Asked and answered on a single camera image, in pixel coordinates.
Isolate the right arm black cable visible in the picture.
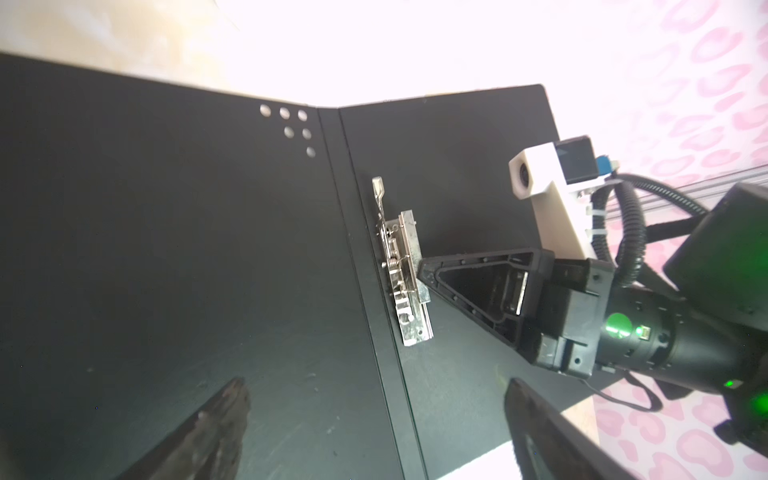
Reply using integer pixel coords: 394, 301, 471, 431
590, 172, 712, 289

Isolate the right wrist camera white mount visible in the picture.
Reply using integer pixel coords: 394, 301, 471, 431
508, 136, 615, 260

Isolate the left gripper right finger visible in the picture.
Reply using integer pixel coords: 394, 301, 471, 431
505, 379, 634, 480

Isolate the blue A4 clip folder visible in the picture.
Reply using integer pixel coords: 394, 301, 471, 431
1, 55, 589, 479

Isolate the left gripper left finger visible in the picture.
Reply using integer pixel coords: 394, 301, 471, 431
119, 377, 250, 480

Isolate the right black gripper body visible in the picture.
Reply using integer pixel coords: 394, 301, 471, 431
518, 259, 682, 379

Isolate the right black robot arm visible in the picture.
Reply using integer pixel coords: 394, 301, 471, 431
418, 175, 767, 454

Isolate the printed sheet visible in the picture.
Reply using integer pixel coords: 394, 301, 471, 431
440, 441, 522, 480

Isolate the metal folder clip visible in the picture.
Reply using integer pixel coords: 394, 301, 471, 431
372, 177, 433, 347

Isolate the aluminium frame diagonal bar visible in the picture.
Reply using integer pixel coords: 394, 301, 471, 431
667, 165, 767, 208

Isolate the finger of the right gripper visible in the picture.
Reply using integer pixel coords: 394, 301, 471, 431
418, 249, 555, 348

